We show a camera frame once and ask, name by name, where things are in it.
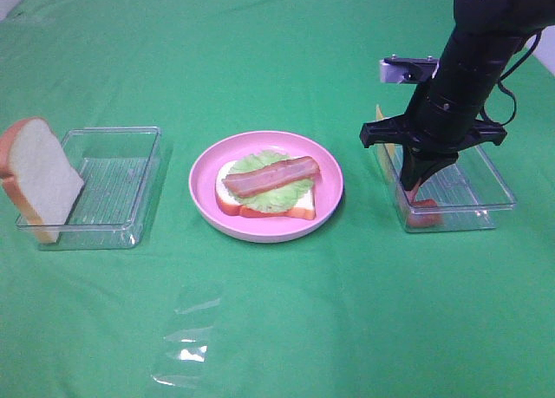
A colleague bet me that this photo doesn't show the leaning white bread slice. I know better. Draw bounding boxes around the leaning white bread slice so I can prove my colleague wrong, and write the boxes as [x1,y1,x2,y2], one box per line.
[1,117,84,227]

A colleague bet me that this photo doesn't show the pink round plate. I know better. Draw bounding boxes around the pink round plate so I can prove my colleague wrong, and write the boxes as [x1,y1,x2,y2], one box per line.
[189,131,343,243]

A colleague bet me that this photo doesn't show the green tablecloth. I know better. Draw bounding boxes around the green tablecloth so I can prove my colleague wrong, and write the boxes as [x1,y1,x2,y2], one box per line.
[1,0,554,397]

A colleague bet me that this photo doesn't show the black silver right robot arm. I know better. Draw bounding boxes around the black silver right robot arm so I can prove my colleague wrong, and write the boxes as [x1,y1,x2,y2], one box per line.
[360,0,554,192]

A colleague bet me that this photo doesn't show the clear right plastic container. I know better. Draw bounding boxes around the clear right plastic container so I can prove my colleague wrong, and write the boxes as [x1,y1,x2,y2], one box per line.
[375,143,516,232]

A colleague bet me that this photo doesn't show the clear tape patch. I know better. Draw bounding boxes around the clear tape patch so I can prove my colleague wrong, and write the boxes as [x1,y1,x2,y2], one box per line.
[147,280,225,397]

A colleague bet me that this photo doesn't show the green lettuce leaf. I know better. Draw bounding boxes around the green lettuce leaf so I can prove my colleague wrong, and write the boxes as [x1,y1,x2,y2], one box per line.
[227,149,314,212]

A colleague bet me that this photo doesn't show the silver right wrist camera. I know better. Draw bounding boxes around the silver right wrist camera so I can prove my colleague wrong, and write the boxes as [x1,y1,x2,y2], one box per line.
[379,55,439,84]

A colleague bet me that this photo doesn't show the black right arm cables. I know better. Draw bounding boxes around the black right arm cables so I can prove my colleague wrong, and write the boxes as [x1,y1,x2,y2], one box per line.
[480,29,545,127]

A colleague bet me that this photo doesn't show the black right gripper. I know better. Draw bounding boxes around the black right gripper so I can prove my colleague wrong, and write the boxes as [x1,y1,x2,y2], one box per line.
[360,79,507,190]

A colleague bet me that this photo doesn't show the bacon strip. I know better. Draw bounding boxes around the bacon strip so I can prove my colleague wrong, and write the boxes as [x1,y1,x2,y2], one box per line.
[405,185,442,229]
[222,156,320,198]

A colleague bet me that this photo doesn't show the clear left plastic container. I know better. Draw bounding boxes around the clear left plastic container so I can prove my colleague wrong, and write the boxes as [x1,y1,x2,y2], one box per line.
[16,126,162,251]

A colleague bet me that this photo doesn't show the white bread slice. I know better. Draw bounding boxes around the white bread slice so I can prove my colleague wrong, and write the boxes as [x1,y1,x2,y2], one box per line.
[1,117,84,227]
[215,160,316,220]

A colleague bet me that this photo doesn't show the yellow cheese slice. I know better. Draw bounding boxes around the yellow cheese slice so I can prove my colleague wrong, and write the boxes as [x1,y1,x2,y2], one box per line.
[375,103,398,183]

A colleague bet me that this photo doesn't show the clear plastic container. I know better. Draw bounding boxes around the clear plastic container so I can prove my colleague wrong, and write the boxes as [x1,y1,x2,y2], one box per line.
[16,126,162,251]
[375,143,516,232]

